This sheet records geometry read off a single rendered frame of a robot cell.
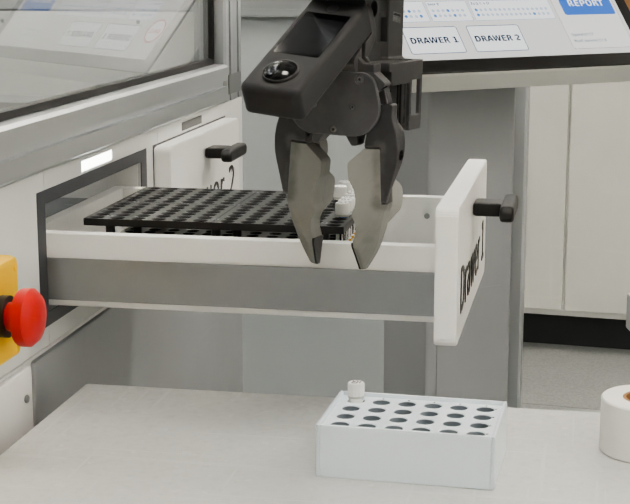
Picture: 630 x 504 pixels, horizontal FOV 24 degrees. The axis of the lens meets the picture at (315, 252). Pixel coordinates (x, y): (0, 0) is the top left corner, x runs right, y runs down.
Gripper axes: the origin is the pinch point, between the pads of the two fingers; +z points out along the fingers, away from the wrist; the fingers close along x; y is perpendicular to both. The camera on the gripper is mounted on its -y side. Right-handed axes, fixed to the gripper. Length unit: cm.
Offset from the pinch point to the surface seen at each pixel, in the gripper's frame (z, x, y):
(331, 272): 3.3, 3.3, 6.2
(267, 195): 0.6, 17.4, 21.7
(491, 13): -13, 27, 107
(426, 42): -9, 32, 94
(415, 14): -13, 34, 96
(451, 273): 2.4, -6.4, 7.3
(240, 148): 0, 33, 44
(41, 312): 2.8, 13.6, -17.4
